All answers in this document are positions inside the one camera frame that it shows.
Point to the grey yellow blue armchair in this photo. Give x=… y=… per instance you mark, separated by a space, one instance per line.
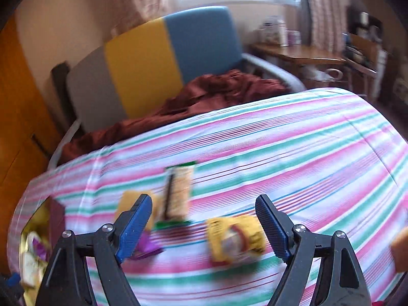
x=143 y=63

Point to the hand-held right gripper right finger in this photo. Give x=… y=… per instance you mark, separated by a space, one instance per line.
x=272 y=229

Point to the purple snack packet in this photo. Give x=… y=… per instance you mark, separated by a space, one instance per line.
x=146 y=245
x=40 y=245

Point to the pale yellow snack packet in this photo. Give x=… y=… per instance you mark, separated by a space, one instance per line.
x=30 y=267

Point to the wooden wardrobe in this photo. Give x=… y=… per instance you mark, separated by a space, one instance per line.
x=16 y=102

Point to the maroon blanket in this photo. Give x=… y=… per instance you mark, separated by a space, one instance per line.
x=207 y=95

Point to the gold-lined maroon tin box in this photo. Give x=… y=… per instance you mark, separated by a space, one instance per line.
x=57 y=226

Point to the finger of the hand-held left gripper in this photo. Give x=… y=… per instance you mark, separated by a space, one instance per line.
x=13 y=280

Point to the black appliance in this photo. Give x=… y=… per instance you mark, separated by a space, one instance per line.
x=363 y=12

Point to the green cracker packet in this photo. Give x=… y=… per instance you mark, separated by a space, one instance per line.
x=178 y=194

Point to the cardboard box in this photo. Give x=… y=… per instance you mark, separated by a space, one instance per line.
x=366 y=51

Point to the white carton box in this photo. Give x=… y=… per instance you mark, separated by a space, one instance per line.
x=272 y=32

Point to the patterned beige curtain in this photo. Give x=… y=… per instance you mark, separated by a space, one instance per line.
x=325 y=16
x=143 y=0

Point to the wooden desk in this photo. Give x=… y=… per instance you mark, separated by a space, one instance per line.
x=296 y=55

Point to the purple cup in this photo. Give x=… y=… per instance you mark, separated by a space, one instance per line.
x=294 y=37

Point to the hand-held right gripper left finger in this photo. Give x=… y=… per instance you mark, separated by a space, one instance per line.
x=134 y=229

